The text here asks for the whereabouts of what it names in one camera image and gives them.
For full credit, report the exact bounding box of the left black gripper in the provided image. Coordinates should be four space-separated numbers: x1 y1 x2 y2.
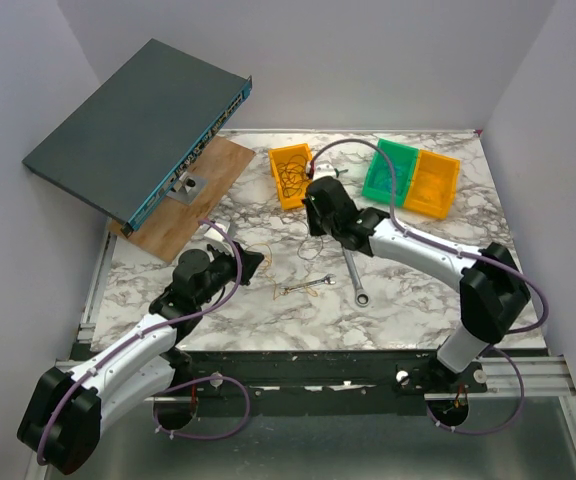
196 241 265 307

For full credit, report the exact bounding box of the dark cable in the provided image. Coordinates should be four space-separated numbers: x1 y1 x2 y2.
277 155 314 197

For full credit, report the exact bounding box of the yellow plastic bin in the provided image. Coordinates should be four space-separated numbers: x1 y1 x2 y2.
403 150 461 219
268 143 312 211

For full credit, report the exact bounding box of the blue cable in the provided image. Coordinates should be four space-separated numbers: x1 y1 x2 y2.
370 159 404 194

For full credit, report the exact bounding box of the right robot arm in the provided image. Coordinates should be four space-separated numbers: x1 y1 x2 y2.
304 177 531 392

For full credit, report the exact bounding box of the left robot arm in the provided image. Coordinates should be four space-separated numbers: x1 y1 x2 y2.
17 245 264 475

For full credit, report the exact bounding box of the small combination wrench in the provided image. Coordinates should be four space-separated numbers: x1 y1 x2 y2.
280 274 335 295

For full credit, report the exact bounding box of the plywood board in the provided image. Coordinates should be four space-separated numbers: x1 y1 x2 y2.
109 136 254 263

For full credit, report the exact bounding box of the large ratchet wrench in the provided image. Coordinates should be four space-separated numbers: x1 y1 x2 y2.
343 249 370 307

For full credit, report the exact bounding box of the green plastic bin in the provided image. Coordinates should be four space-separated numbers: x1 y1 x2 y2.
362 138 419 207

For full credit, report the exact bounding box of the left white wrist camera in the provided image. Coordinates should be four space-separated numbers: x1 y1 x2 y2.
203 220 231 252

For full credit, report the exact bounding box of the metal bracket with knob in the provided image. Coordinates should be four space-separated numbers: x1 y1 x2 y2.
167 172 207 205

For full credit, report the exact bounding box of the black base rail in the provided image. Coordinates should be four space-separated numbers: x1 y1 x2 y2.
70 344 499 419

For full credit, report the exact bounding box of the dark grey network switch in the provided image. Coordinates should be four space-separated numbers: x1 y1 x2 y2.
22 39 252 236

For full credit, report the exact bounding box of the aluminium frame rail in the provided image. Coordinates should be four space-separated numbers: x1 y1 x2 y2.
47 354 576 401

